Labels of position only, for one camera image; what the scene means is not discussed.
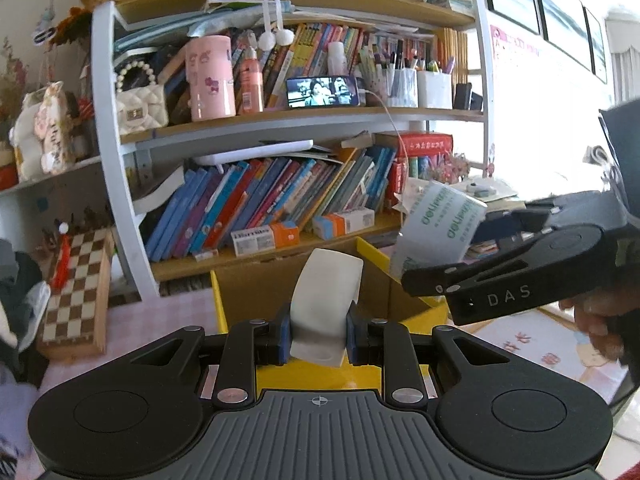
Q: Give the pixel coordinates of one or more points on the white tissue packet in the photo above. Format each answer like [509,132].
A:
[325,290]

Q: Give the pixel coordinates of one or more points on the pink cylinder container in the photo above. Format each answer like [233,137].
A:
[210,80]

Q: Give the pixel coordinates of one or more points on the white pompom ribbons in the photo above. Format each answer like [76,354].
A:
[272,35]

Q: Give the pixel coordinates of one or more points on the row of blue leaning books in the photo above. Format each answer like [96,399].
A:
[240,200]

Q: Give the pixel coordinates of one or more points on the window with dark frame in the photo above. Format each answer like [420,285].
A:
[540,0]

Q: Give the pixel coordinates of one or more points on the thick red book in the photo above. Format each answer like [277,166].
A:
[399,177]

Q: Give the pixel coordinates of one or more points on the blue and orange carton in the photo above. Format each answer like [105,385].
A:
[345,222]

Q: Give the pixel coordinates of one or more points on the smartphone with lit screen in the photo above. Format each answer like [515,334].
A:
[322,91]

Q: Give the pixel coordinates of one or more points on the green-printed tissue packet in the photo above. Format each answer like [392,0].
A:
[440,220]

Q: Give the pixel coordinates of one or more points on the white pen holder cup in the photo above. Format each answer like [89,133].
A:
[402,90]
[434,91]

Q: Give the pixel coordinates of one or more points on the dark cloth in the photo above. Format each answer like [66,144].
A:
[20,300]

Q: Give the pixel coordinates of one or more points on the white quilted pearl handbag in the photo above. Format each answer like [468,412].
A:
[140,107]

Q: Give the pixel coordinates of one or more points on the checkered wooden chess box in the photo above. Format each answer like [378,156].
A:
[77,290]

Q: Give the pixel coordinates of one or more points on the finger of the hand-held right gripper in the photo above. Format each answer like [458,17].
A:
[500,225]
[450,275]

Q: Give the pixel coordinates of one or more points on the flat red box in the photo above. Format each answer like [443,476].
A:
[417,142]

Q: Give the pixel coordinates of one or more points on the pile of flat folders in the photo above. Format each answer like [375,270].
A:
[225,17]

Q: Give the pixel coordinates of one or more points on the yellow cardboard box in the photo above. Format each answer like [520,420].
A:
[380,290]

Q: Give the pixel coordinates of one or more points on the white curved bookshelf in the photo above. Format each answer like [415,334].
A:
[112,170]

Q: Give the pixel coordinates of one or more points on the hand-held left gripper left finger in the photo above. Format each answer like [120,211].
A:
[284,335]

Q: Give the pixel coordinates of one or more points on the white and orange carton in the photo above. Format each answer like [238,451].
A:
[262,239]

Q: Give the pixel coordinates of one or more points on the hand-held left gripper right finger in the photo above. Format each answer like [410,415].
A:
[353,335]

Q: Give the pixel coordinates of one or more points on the person's right hand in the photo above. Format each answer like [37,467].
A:
[602,327]

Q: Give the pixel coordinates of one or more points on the red tassel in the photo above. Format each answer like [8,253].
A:
[62,260]

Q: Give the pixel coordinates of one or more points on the small white bottle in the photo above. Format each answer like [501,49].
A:
[337,60]

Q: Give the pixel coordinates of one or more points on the orange pink bottle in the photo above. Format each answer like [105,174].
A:
[251,82]

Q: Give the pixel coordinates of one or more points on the row of thin colourful books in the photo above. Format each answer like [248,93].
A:
[300,50]

